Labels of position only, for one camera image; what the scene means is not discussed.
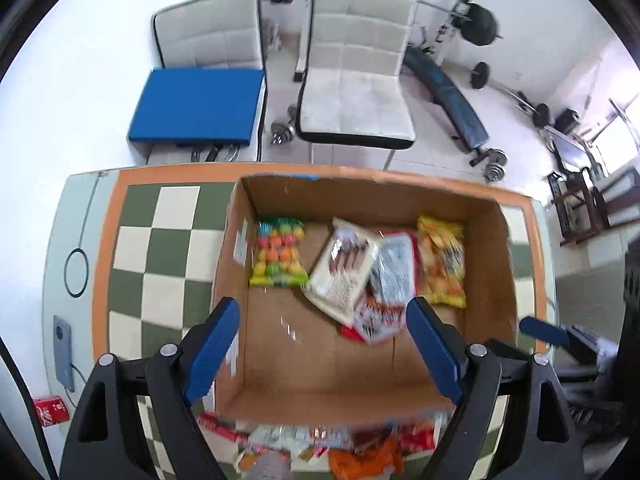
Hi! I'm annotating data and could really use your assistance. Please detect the brown cardboard box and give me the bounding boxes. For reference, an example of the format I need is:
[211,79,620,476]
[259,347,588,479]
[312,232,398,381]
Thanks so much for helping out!
[210,174,518,423]

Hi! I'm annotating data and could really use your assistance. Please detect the black weight bench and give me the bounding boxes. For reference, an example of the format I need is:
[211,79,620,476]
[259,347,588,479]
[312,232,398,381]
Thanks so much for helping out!
[402,47,490,153]

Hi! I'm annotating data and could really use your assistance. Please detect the pile of snack packets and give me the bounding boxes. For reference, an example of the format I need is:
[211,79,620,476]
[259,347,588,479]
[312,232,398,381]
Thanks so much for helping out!
[197,407,451,480]

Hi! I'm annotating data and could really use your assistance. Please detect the dark wooden chair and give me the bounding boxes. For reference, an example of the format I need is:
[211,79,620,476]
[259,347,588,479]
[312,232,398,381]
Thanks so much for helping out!
[547,167,617,247]

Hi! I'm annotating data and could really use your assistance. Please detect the bright window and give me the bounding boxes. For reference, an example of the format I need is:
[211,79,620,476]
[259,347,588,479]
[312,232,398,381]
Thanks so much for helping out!
[595,100,640,171]

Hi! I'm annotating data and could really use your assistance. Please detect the red white snack packet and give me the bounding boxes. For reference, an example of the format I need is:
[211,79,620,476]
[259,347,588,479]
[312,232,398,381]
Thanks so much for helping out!
[341,296,408,345]

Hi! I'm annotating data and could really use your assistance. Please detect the white wafer packet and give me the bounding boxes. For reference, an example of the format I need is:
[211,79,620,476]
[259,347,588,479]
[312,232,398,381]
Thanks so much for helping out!
[304,217,383,326]

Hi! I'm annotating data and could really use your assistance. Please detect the blue seat cushion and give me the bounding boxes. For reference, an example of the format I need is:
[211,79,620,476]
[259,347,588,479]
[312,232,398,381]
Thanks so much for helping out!
[127,67,266,148]

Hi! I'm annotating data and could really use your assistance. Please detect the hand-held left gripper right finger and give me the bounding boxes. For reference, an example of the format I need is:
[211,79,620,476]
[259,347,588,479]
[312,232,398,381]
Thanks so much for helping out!
[405,296,587,480]

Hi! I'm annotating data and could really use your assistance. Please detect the red drink can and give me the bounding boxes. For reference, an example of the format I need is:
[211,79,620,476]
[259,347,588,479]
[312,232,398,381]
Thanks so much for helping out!
[32,395,71,426]

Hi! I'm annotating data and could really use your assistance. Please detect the clear plastic bottle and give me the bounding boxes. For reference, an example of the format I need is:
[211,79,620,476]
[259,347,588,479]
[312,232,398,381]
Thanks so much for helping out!
[265,20,284,54]

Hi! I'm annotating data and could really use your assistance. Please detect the black weight plate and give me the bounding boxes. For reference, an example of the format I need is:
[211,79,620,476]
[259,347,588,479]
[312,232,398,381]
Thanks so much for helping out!
[554,107,581,133]

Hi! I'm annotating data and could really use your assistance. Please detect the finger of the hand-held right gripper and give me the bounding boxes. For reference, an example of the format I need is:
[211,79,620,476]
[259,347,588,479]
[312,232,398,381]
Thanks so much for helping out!
[519,316,572,349]

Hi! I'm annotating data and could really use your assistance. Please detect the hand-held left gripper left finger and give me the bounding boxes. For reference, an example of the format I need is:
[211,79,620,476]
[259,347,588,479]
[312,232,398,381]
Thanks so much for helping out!
[59,297,242,480]

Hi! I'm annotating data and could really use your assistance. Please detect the thin black looped cable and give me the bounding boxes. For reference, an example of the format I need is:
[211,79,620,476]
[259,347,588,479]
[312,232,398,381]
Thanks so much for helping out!
[64,170,102,301]

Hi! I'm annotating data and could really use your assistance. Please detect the yellow snack packet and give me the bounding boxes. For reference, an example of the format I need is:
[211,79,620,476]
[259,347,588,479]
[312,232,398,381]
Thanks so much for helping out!
[416,216,468,308]

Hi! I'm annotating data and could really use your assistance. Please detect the chrome dumbbell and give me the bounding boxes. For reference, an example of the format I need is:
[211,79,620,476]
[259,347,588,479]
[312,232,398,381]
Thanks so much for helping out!
[270,105,299,147]
[469,147,508,183]

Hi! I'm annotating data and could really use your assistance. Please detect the metal bench rack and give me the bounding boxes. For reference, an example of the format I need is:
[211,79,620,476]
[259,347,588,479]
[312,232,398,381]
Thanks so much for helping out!
[432,0,483,61]

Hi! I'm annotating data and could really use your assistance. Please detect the colorful candy packet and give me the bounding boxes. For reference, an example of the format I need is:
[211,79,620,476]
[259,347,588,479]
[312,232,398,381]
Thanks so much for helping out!
[249,216,310,288]

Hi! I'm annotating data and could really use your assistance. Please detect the white chair with black frame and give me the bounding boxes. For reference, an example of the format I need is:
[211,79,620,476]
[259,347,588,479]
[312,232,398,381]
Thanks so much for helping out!
[295,0,420,171]
[151,0,268,162]

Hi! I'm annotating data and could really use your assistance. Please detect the curl bar with plates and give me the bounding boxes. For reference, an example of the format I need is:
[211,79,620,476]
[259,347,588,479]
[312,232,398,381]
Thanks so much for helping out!
[469,61,551,128]

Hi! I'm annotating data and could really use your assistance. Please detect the red silver snack packet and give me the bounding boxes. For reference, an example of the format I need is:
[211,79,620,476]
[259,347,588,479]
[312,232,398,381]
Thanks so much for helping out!
[367,230,418,311]

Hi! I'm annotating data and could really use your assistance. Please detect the grey blue phone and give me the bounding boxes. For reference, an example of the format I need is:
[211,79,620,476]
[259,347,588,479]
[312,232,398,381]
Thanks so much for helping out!
[52,315,76,393]

